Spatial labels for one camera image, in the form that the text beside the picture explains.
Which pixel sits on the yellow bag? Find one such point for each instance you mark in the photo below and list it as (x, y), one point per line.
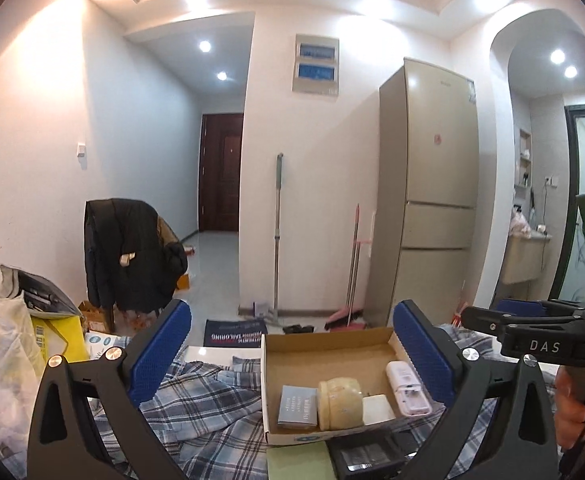
(62, 340)

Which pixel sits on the pink cloth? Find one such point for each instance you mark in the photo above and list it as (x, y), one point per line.
(519, 223)

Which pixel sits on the light green notepad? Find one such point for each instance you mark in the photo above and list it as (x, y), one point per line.
(300, 462)

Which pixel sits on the blue plaid cloth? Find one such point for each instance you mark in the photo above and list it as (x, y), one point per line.
(207, 410)

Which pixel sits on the wall electrical panel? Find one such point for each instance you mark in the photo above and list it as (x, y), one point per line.
(315, 65)

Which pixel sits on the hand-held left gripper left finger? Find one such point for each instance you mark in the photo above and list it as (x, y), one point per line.
(160, 355)

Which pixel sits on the cardboard box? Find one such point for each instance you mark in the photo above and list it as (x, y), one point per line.
(322, 355)

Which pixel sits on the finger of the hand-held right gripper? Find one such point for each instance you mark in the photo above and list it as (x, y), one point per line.
(520, 306)
(487, 321)

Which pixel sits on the white plastic bag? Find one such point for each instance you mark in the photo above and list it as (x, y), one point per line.
(2, 360)

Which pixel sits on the beige refrigerator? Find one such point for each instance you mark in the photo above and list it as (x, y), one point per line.
(422, 185)

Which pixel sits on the dark wooden door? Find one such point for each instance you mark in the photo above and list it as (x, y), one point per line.
(221, 175)

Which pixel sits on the small brown carton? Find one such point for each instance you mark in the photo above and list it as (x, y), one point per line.
(95, 317)

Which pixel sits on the white remote with back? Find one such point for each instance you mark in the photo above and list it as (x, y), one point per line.
(407, 390)

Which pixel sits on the frosted glass door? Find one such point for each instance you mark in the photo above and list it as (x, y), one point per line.
(580, 160)

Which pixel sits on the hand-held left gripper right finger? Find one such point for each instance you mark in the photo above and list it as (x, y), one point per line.
(422, 355)

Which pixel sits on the white packet with blue print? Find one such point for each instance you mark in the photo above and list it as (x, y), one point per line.
(105, 345)

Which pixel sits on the black case with clear window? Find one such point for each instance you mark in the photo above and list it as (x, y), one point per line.
(367, 457)

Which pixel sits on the dark blue doormat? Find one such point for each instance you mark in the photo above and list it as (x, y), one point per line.
(235, 332)

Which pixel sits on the small light blue box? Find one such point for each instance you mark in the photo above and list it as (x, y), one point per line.
(297, 407)

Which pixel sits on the red broom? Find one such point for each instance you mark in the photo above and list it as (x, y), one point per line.
(354, 260)

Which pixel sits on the person's right hand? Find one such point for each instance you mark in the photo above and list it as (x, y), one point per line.
(570, 405)

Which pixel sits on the black shoes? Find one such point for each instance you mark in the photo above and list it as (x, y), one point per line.
(298, 329)

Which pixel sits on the brown chair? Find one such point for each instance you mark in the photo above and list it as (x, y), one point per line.
(167, 230)

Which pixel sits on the cream round container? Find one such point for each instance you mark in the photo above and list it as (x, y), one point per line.
(341, 404)

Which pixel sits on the bathroom vanity cabinet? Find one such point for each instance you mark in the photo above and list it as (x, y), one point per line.
(525, 260)

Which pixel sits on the black jacket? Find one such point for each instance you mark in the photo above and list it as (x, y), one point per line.
(117, 250)

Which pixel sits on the white wall outlet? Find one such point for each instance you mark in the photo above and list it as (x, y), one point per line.
(551, 180)

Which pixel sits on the wall niche shelf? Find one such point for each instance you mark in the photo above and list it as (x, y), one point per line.
(524, 157)

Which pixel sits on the grey bag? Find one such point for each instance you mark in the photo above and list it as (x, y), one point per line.
(37, 290)

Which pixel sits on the white square box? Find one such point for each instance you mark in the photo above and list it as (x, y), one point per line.
(378, 410)

